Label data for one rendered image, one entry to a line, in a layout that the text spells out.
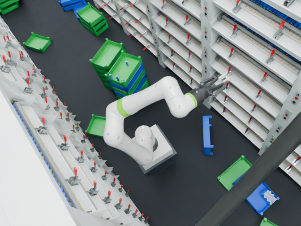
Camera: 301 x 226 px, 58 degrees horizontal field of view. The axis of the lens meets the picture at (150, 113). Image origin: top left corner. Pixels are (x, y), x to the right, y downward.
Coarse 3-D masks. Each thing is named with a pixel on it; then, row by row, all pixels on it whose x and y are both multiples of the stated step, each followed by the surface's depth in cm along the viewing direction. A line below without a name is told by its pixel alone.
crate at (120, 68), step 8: (120, 56) 247; (128, 56) 250; (136, 56) 242; (120, 64) 248; (136, 64) 245; (112, 72) 245; (120, 72) 244; (128, 72) 242; (112, 80) 236; (120, 80) 239; (128, 80) 235
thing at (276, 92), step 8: (216, 40) 182; (216, 48) 184; (224, 48) 182; (224, 56) 180; (240, 56) 176; (232, 64) 177; (240, 64) 175; (248, 64) 172; (248, 72) 171; (256, 72) 169; (264, 72) 167; (256, 80) 168; (272, 80) 164; (264, 88) 165; (272, 88) 163; (280, 96) 160
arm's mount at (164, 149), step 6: (156, 126) 225; (156, 132) 223; (156, 138) 220; (162, 138) 219; (162, 144) 217; (168, 144) 216; (156, 150) 215; (162, 150) 214; (168, 150) 213; (156, 156) 213; (162, 156) 214; (156, 162) 218; (144, 168) 214
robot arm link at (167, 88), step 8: (160, 80) 143; (168, 80) 140; (176, 80) 143; (152, 88) 146; (160, 88) 141; (168, 88) 139; (176, 88) 140; (128, 96) 158; (136, 96) 153; (144, 96) 149; (152, 96) 146; (160, 96) 144; (168, 96) 141; (128, 104) 156; (136, 104) 154; (144, 104) 153; (128, 112) 159
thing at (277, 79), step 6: (228, 42) 179; (234, 48) 176; (240, 54) 175; (252, 60) 169; (252, 66) 170; (258, 66) 167; (270, 72) 163; (276, 78) 161; (276, 84) 161; (282, 84) 159
